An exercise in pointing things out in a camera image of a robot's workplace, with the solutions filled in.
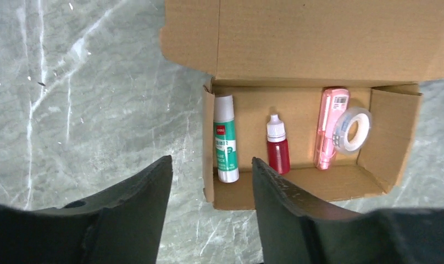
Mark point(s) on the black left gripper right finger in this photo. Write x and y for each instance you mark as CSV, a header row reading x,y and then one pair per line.
x,y
298,227

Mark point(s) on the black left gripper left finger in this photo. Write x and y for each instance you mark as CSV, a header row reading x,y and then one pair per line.
x,y
120,224

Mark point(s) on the red capped small bottle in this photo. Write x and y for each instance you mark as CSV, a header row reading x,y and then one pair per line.
x,y
277,145

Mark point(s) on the clear tape roll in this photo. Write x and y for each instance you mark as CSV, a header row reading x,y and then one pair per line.
x,y
351,130

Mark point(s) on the brown cardboard box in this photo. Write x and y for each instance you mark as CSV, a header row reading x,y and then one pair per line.
x,y
277,56

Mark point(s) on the green white glue stick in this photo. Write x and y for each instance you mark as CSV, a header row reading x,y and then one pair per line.
x,y
225,139

